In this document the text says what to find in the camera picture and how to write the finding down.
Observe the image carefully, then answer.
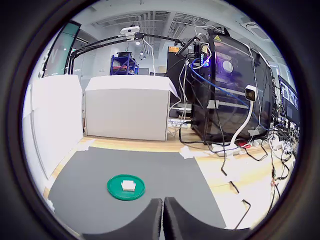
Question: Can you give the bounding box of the small white plastic terminal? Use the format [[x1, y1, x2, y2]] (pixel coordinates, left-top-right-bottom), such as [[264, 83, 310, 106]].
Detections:
[[120, 179, 137, 193]]

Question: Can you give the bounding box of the round green lid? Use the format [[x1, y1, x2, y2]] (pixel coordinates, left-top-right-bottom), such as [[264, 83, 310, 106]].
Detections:
[[106, 174, 146, 202]]

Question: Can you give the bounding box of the dark grey mat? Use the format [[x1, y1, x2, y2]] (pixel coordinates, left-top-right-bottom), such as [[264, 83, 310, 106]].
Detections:
[[47, 146, 227, 236]]

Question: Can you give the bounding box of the white power strip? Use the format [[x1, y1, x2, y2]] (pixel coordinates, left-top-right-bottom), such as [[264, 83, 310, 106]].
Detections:
[[208, 142, 241, 157], [168, 118, 193, 129]]

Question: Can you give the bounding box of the white foam board box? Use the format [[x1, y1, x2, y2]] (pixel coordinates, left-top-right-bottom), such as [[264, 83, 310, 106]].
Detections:
[[84, 74, 180, 142]]

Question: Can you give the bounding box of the black computer tower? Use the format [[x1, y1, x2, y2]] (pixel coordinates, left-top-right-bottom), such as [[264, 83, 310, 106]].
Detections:
[[191, 28, 276, 146]]

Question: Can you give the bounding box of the white partition panel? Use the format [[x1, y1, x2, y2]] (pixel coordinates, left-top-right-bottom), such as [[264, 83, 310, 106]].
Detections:
[[31, 74, 85, 180], [21, 84, 48, 181]]

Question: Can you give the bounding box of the blue storage shelf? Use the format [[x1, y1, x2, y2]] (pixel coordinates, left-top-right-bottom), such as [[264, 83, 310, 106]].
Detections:
[[111, 51, 140, 76]]

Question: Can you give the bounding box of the black cabinet with orange label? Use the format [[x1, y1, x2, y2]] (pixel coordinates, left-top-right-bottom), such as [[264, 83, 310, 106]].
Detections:
[[166, 44, 193, 76]]

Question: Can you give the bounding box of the black computer monitor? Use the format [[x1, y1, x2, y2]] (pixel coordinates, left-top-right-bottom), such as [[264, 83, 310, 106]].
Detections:
[[277, 74, 301, 123]]

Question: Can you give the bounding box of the white webcam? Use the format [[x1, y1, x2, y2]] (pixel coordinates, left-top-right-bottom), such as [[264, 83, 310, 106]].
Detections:
[[119, 25, 140, 41]]

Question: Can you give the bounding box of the long black camera cable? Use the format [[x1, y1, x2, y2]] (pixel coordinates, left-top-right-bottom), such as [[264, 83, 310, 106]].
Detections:
[[220, 149, 252, 230]]

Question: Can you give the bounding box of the blue network cable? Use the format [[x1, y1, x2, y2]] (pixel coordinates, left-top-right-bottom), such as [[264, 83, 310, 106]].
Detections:
[[189, 62, 266, 131]]

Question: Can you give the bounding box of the white gooseneck camera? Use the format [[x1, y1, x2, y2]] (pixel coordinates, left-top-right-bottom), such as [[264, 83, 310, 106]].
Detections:
[[229, 84, 258, 150]]

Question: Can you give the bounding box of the white webcam cable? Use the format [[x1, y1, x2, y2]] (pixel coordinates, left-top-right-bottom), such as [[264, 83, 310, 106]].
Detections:
[[139, 37, 157, 76]]

